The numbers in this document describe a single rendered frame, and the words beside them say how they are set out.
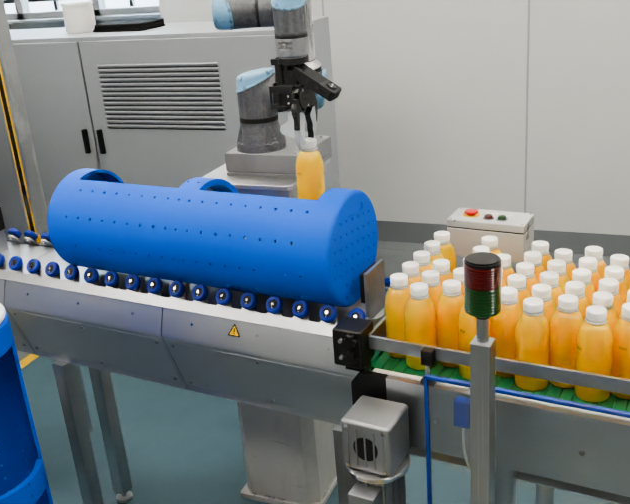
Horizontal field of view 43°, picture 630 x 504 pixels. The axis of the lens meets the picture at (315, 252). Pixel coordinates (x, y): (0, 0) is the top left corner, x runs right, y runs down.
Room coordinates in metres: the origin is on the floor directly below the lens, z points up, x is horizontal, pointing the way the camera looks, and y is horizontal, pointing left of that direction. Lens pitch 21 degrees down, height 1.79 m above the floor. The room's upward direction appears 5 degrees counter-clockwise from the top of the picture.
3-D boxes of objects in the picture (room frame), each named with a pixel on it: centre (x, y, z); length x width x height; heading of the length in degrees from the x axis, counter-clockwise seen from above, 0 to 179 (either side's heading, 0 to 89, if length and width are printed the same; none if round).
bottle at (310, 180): (1.86, 0.00, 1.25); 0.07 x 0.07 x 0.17
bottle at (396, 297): (1.62, -0.18, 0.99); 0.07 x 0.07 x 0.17
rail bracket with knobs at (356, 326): (1.58, -0.07, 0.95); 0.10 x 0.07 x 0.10; 150
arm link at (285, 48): (1.86, 0.01, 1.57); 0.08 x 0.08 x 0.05
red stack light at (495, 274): (1.27, -0.29, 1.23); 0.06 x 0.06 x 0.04
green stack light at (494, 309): (1.27, -0.29, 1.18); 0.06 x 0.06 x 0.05
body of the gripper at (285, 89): (1.87, 0.02, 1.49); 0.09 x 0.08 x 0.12; 60
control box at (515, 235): (1.93, -0.45, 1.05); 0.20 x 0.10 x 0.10; 60
